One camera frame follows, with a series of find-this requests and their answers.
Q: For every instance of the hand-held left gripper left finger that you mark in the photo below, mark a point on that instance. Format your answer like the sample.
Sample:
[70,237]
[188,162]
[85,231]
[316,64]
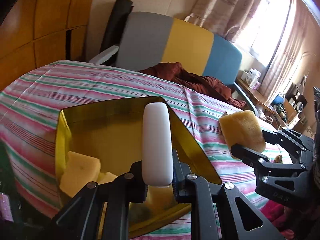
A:
[137,180]

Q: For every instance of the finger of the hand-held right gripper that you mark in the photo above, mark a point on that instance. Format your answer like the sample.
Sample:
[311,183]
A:
[250,153]
[295,140]

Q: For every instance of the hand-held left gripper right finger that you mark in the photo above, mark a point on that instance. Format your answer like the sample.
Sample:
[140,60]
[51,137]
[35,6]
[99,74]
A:
[175,171]

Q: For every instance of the gold metal box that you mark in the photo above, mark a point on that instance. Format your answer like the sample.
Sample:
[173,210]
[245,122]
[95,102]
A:
[112,130]

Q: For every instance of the small brown object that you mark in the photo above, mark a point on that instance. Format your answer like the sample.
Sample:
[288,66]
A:
[278,159]

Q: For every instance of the black speaker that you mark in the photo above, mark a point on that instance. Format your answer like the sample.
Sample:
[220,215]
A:
[301,104]

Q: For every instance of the blue round object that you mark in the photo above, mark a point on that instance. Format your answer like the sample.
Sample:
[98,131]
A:
[278,100]

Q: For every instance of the wooden desk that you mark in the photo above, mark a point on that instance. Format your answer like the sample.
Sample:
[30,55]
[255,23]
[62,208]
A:
[255,97]

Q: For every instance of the white container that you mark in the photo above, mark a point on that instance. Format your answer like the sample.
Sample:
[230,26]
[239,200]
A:
[252,77]

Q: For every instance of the dark red blanket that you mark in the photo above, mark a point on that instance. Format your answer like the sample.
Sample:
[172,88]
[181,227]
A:
[200,82]

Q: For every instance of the patterned curtain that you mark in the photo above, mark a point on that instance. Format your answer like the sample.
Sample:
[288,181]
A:
[212,2]
[297,42]

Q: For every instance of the striped bed sheet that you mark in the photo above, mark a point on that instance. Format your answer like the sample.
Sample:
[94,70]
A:
[75,92]

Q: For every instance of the window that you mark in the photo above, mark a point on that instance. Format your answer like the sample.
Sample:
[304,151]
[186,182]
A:
[265,25]

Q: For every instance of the white foam piece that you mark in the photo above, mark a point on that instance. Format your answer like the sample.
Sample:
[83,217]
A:
[103,55]

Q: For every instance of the grey yellow blue headboard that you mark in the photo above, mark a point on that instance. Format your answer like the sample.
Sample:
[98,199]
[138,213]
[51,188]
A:
[150,42]

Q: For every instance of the pink patterned cloth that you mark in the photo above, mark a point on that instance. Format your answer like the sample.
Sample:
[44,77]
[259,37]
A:
[5,205]

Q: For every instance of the black rolled mat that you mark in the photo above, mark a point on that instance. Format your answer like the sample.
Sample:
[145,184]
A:
[117,25]

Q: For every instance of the wooden wardrobe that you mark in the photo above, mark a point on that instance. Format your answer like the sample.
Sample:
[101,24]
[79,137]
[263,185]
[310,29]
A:
[37,30]

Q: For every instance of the grey metal frame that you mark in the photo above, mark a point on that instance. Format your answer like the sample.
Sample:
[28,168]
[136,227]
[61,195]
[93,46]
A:
[246,97]

